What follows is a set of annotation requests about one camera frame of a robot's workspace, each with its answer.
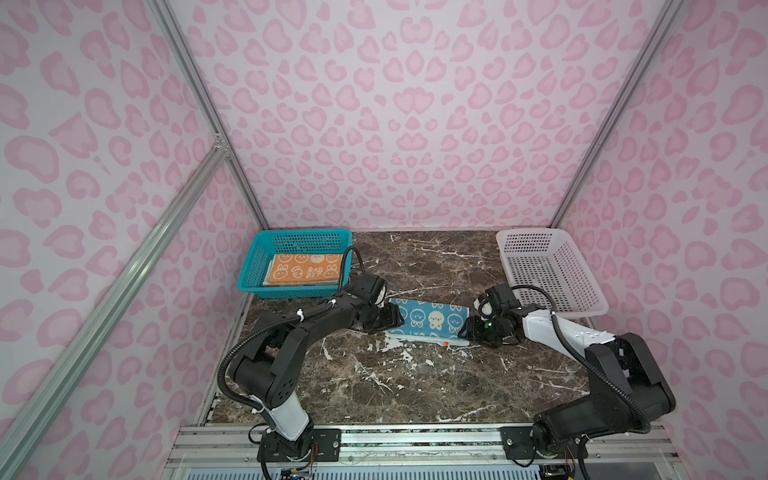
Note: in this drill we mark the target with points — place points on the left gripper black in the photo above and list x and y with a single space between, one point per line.
393 313

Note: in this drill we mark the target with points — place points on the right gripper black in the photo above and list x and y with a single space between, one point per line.
472 330

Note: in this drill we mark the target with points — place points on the blue patterned towel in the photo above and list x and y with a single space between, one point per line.
429 322

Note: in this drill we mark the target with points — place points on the white plastic basket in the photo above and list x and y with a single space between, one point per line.
550 260

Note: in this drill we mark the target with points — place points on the orange patterned towel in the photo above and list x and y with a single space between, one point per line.
303 269

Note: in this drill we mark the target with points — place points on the teal plastic basket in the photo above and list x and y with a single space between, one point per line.
267 244

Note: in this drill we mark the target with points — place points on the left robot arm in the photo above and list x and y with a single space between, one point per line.
263 370

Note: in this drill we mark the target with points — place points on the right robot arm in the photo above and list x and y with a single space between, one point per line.
627 390

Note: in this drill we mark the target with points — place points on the left diagonal aluminium strut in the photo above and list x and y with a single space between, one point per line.
39 413

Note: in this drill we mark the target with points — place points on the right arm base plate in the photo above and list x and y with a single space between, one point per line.
516 443

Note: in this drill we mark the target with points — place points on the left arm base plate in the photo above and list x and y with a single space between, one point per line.
318 444

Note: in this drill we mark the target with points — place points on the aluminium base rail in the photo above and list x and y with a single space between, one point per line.
421 451

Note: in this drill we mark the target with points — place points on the left corner aluminium post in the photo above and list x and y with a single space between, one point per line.
180 49

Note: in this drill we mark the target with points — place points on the corner aluminium post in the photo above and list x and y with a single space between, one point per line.
180 49
664 26

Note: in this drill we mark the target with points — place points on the right corner aluminium post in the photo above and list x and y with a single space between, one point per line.
664 26

